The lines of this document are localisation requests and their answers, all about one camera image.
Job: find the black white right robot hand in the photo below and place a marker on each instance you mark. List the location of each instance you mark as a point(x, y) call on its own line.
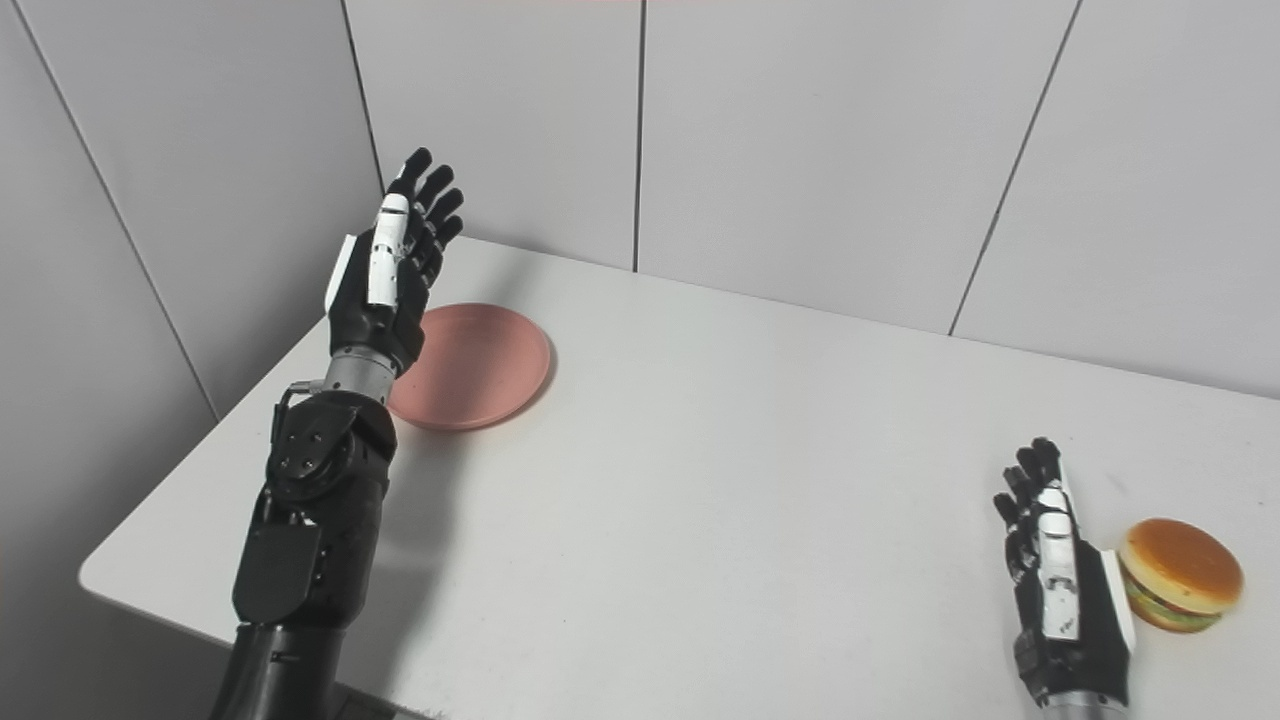
point(1080, 640)

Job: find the pink round plate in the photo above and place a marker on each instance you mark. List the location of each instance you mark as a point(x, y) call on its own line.
point(480, 365)

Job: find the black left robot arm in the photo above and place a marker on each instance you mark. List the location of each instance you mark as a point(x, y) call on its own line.
point(320, 520)

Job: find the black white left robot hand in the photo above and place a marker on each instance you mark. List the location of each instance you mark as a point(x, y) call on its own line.
point(385, 310)

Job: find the toy hamburger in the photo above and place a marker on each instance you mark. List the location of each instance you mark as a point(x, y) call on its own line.
point(1185, 565)

